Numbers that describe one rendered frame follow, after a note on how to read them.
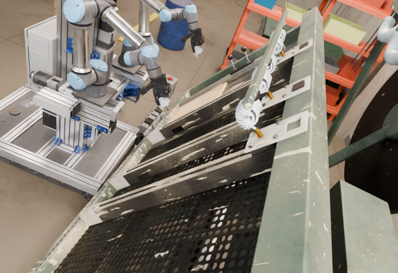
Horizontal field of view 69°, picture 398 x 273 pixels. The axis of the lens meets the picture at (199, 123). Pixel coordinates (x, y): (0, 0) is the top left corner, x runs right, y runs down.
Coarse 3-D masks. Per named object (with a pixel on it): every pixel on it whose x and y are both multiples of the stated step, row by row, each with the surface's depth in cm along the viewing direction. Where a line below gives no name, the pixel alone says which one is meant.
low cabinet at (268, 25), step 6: (264, 18) 622; (270, 18) 579; (264, 24) 562; (270, 24) 548; (276, 24) 561; (258, 30) 651; (264, 30) 511; (270, 30) 521; (288, 30) 558; (264, 36) 498; (324, 42) 574; (324, 48) 544; (330, 48) 558; (336, 48) 571; (330, 54) 527; (336, 54) 538; (342, 54) 550; (336, 60) 512; (330, 84) 518; (336, 84) 516
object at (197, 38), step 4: (200, 28) 201; (192, 32) 202; (196, 32) 202; (200, 32) 200; (192, 36) 203; (196, 36) 203; (200, 36) 202; (192, 40) 204; (196, 40) 203; (200, 40) 203; (196, 44) 205; (200, 44) 204
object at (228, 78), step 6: (282, 48) 188; (276, 54) 191; (258, 60) 198; (246, 66) 203; (252, 66) 201; (240, 72) 206; (222, 78) 218; (228, 78) 212; (234, 78) 211; (216, 84) 218; (204, 90) 224; (192, 96) 232; (198, 96) 229; (180, 102) 241; (186, 102) 237
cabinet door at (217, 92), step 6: (222, 84) 212; (210, 90) 220; (216, 90) 209; (222, 90) 201; (204, 96) 217; (210, 96) 206; (216, 96) 194; (192, 102) 224; (198, 102) 211; (204, 102) 200; (180, 108) 232; (186, 108) 220; (192, 108) 207; (174, 114) 227; (180, 114) 216
